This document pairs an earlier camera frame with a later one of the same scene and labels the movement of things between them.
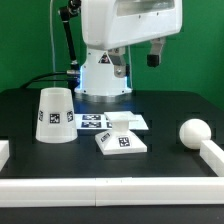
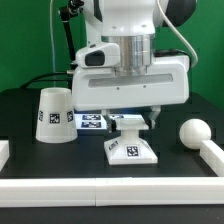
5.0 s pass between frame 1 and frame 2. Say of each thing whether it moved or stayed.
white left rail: stayed
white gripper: moved
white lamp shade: stayed
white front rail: stayed
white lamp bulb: stayed
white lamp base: moved
